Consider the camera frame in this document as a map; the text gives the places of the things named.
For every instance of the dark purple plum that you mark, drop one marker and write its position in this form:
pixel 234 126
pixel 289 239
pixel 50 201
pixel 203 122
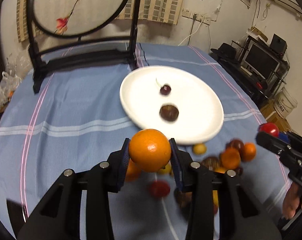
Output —
pixel 236 144

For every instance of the wall power strip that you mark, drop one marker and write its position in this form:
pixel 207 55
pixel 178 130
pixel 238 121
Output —
pixel 202 18

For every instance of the black speaker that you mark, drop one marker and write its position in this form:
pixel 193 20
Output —
pixel 278 45

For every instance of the beige checked curtain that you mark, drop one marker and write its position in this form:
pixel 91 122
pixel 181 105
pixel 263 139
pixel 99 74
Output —
pixel 163 11

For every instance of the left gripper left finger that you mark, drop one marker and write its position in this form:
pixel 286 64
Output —
pixel 57 215

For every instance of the red cherry tomato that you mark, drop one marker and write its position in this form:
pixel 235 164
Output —
pixel 159 189
pixel 269 128

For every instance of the yellow longan top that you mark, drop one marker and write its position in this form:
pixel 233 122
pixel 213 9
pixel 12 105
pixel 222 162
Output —
pixel 199 149

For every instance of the mandarin orange far right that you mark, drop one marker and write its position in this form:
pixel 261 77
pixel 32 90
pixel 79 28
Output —
pixel 249 152

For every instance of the orange tomato fruit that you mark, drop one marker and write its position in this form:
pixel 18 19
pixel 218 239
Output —
pixel 133 172

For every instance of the dark water chestnut on plate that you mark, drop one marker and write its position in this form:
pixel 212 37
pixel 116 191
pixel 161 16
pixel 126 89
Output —
pixel 169 113

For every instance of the blue striped tablecloth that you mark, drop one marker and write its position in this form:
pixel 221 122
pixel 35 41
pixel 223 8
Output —
pixel 77 120

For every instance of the large mandarin orange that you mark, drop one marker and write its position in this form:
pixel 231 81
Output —
pixel 230 158

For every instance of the dark cherry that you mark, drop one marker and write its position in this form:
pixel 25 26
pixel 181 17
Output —
pixel 165 90

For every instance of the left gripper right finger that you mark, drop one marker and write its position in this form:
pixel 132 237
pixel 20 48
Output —
pixel 241 215

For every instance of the yellow tomato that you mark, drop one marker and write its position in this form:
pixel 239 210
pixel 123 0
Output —
pixel 165 170

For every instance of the brown water chestnut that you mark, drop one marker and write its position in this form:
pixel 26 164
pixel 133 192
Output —
pixel 211 163

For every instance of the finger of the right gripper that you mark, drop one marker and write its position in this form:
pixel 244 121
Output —
pixel 275 146

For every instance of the round embroidered screen stand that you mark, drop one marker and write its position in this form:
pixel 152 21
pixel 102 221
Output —
pixel 58 31

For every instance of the computer monitor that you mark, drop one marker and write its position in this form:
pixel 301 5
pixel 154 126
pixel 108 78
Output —
pixel 260 60

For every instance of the right hand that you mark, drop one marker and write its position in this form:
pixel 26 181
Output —
pixel 291 201

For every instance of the small orange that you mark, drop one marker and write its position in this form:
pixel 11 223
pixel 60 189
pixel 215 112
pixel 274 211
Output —
pixel 150 150

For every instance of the white plastic bag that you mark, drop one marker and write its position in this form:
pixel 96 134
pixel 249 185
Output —
pixel 8 85

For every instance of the white oval plate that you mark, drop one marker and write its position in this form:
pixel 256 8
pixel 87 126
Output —
pixel 201 114

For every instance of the black hat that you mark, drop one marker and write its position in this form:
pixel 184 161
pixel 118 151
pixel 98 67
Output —
pixel 225 51

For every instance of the white bucket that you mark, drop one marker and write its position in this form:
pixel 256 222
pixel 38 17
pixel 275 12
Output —
pixel 284 103

